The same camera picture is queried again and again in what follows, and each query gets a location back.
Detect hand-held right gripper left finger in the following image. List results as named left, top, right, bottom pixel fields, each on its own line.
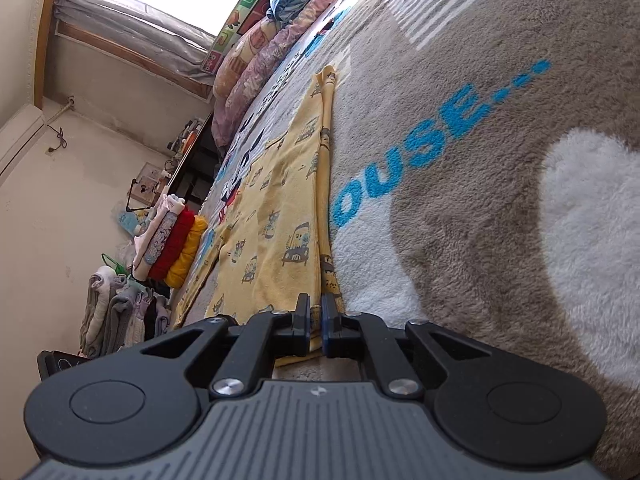
left=137, top=292, right=313, bottom=401

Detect framed picture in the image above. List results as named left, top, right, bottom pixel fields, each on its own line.
left=135, top=160, right=162, bottom=196

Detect black flat device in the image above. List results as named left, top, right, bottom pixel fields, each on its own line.
left=36, top=350, right=93, bottom=381

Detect pile of grey clothes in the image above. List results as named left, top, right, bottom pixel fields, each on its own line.
left=79, top=265, right=173, bottom=358

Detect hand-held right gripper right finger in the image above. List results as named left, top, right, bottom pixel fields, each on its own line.
left=320, top=292, right=493, bottom=401

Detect yellow printed shirt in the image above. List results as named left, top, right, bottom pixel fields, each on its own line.
left=172, top=64, right=351, bottom=356

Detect orange cartoon pillow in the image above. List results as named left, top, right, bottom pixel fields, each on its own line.
left=212, top=15, right=281, bottom=98

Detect air conditioner cable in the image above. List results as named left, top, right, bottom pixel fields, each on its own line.
left=46, top=99, right=70, bottom=152

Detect green bag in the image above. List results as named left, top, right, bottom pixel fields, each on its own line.
left=100, top=252, right=131, bottom=278

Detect white pink folded garment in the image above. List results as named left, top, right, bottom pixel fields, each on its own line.
left=131, top=194, right=173, bottom=273

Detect wooden window frame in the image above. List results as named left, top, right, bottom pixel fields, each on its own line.
left=35, top=0, right=213, bottom=101

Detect colourful alphabet play mat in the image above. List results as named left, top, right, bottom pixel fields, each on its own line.
left=200, top=0, right=288, bottom=73

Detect red folded garment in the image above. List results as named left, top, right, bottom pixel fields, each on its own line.
left=147, top=207, right=197, bottom=281

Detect dark desk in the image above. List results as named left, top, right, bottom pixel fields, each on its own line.
left=167, top=110, right=221, bottom=206

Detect blue grey printed folded garment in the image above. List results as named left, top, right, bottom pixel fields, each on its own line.
left=145, top=199, right=186, bottom=281

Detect small items on desk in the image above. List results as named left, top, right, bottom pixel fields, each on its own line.
left=170, top=117, right=206, bottom=153

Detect white air conditioner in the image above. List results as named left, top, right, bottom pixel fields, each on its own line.
left=0, top=102, right=48, bottom=176

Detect grey curtain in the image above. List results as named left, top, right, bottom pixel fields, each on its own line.
left=54, top=0, right=221, bottom=78

